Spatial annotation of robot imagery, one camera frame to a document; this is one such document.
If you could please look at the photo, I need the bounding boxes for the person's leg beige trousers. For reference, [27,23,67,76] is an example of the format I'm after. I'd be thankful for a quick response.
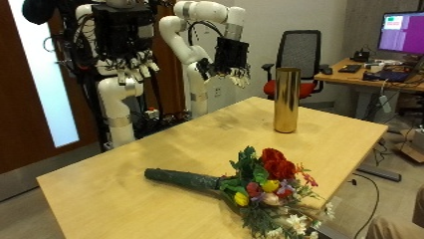
[364,185,424,239]

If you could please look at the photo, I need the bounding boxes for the cardboard box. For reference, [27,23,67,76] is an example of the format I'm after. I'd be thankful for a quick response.
[395,128,424,163]

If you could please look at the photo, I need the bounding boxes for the black floor cable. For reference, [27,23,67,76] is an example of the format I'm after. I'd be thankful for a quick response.
[350,172,382,239]

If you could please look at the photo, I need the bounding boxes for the black office chair red seat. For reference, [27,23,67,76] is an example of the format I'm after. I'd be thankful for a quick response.
[261,29,330,101]

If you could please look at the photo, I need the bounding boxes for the brown door with glass panel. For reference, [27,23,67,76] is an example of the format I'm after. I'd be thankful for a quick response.
[0,0,99,175]

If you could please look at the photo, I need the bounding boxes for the black keyboard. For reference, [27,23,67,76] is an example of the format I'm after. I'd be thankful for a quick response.
[338,64,363,74]

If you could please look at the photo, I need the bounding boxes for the white box red button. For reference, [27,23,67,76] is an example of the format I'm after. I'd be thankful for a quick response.
[145,107,161,120]

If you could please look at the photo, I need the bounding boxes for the white hanging power adapter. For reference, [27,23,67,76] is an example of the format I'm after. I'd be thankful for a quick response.
[378,94,394,114]

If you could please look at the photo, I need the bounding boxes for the gold cylinder vase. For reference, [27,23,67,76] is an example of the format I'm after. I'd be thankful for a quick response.
[273,67,302,134]

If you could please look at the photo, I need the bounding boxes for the flower bouquet with green handle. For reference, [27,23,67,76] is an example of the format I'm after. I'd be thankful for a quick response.
[144,145,337,239]

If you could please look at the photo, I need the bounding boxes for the wooden office desk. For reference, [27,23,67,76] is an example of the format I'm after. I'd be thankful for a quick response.
[314,58,424,120]

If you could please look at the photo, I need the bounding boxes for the black robot stand frame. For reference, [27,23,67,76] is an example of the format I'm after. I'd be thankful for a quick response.
[55,0,112,147]

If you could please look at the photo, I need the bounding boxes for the black desk phone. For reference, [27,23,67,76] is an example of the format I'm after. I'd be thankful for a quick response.
[350,48,371,64]

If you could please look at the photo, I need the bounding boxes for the grey table foot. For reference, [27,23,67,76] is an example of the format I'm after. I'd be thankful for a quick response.
[355,163,403,183]

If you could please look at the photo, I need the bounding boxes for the black hand cable loop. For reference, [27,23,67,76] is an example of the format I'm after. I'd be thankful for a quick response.
[188,20,224,48]

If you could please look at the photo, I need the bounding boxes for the computer monitor purple screen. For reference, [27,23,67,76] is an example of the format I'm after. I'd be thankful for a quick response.
[376,11,424,56]

